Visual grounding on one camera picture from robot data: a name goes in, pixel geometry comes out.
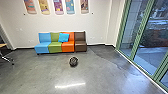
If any green sofa seat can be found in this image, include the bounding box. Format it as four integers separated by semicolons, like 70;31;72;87
47;32;64;54

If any blue sofa seat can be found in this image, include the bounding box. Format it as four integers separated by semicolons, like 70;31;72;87
34;32;52;55

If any green glass door frame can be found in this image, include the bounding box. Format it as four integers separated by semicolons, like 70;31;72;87
114;0;168;91

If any orange red wall poster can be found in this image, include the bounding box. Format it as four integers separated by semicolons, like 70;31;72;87
23;0;38;15

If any orange sofa seat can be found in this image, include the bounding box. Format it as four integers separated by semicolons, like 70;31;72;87
60;31;76;53

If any pink purple wall poster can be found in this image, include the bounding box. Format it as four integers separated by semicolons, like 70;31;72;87
52;0;64;16

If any light blue cushion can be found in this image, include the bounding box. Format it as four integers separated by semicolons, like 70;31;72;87
58;32;70;43

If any brown sofa seat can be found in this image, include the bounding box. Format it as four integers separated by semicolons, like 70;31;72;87
73;31;88;53

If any black plastic trash bag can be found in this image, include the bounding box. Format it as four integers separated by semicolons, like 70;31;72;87
68;56;80;67

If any yellow wall poster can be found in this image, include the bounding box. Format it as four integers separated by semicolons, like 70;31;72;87
37;0;51;16

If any light blue wall poster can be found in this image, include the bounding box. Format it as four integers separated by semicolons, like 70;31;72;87
64;0;76;15

